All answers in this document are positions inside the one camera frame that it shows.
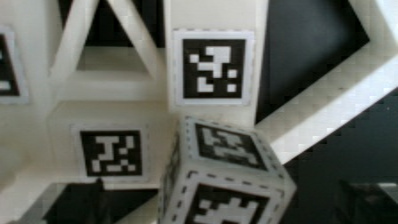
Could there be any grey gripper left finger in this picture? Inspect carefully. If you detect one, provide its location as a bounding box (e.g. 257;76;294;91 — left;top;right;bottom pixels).
28;180;125;224

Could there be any white chair seat part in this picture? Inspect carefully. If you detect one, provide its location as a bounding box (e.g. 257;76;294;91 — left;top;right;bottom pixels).
255;0;398;164

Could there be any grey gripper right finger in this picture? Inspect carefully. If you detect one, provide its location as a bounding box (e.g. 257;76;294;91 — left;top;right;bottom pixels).
335;181;398;224

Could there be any white chair back part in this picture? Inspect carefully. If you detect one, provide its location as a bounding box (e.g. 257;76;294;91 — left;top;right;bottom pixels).
0;0;267;224

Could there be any white tagged cube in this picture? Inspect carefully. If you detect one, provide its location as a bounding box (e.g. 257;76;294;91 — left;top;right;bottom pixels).
157;116;296;224

